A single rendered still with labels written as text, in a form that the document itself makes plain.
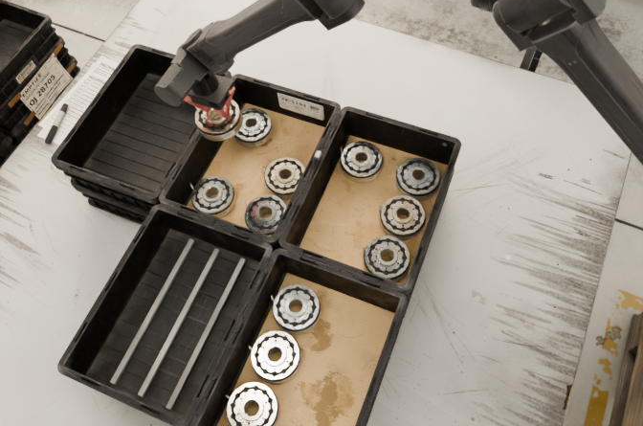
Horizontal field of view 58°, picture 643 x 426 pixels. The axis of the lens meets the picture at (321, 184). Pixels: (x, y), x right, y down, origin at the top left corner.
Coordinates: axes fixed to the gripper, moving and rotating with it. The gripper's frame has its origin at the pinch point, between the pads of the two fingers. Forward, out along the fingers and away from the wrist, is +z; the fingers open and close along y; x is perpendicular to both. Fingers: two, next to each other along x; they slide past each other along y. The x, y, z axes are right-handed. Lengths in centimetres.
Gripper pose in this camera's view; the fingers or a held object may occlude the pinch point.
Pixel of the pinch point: (216, 110)
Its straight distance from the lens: 132.5
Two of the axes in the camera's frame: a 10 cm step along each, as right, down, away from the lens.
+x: 3.9, -8.3, 4.0
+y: 9.1, 3.1, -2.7
